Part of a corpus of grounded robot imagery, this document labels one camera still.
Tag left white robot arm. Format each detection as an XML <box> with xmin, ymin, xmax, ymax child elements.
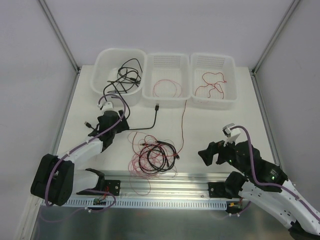
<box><xmin>30</xmin><ymin>110</ymin><xmax>129</xmax><ymax>206</ymax></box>

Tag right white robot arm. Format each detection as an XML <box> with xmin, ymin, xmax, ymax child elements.
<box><xmin>198</xmin><ymin>140</ymin><xmax>320</xmax><ymax>240</ymax></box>

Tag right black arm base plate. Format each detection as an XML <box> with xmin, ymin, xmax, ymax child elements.
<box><xmin>208</xmin><ymin>182</ymin><xmax>226</xmax><ymax>198</ymax></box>

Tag white slotted cable duct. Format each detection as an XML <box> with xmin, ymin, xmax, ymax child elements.
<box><xmin>63</xmin><ymin>197</ymin><xmax>227</xmax><ymax>211</ymax></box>

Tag thin red wire loop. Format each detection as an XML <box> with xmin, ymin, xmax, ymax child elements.
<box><xmin>152</xmin><ymin>78</ymin><xmax>183</xmax><ymax>99</ymax></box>

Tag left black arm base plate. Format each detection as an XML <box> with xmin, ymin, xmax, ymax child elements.
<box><xmin>103</xmin><ymin>179</ymin><xmax>121</xmax><ymax>196</ymax></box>

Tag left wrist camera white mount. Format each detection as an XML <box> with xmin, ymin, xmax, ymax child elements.
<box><xmin>97</xmin><ymin>101</ymin><xmax>114</xmax><ymax>112</ymax></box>

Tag solid white plastic bin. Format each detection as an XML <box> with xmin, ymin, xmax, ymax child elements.
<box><xmin>89</xmin><ymin>48</ymin><xmax>147</xmax><ymax>107</ymax></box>

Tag right aluminium frame post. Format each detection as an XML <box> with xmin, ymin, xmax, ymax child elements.
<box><xmin>251</xmin><ymin>0</ymin><xmax>302</xmax><ymax>76</ymax></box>

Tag black and red cables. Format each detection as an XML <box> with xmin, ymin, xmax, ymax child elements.
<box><xmin>127</xmin><ymin>131</ymin><xmax>180</xmax><ymax>196</ymax></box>

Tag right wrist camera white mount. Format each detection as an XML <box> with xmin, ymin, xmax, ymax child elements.
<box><xmin>222</xmin><ymin>123</ymin><xmax>241</xmax><ymax>147</ymax></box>

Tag middle white perforated basket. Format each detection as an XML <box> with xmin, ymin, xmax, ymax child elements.
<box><xmin>142</xmin><ymin>52</ymin><xmax>191</xmax><ymax>108</ymax></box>

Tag white perforated basket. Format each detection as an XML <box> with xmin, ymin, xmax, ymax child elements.
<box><xmin>142</xmin><ymin>52</ymin><xmax>191</xmax><ymax>108</ymax></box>
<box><xmin>190</xmin><ymin>52</ymin><xmax>238</xmax><ymax>110</ymax></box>

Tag long red wire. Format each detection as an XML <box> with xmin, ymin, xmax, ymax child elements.
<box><xmin>176</xmin><ymin>99</ymin><xmax>188</xmax><ymax>155</ymax></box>

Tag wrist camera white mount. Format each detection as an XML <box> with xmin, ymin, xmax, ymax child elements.
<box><xmin>97</xmin><ymin>101</ymin><xmax>114</xmax><ymax>112</ymax></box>
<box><xmin>222</xmin><ymin>123</ymin><xmax>241</xmax><ymax>147</ymax></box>

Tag aluminium mounting rail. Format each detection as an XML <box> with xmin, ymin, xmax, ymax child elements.
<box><xmin>69</xmin><ymin>171</ymin><xmax>251</xmax><ymax>201</ymax></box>

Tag long black usb cable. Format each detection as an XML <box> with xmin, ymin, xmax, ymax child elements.
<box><xmin>117</xmin><ymin>57</ymin><xmax>143</xmax><ymax>94</ymax></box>

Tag red wire in right basket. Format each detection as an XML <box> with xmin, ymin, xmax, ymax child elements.
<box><xmin>194</xmin><ymin>71</ymin><xmax>228</xmax><ymax>103</ymax></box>

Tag aluminium frame post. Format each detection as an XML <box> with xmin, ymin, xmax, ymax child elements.
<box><xmin>251</xmin><ymin>0</ymin><xmax>302</xmax><ymax>76</ymax></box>
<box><xmin>37</xmin><ymin>0</ymin><xmax>81</xmax><ymax>73</ymax></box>

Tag left aluminium frame post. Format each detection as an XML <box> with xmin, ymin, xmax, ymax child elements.
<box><xmin>37</xmin><ymin>0</ymin><xmax>81</xmax><ymax>73</ymax></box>

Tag right white perforated basket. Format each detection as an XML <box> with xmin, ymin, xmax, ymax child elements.
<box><xmin>190</xmin><ymin>52</ymin><xmax>238</xmax><ymax>110</ymax></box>

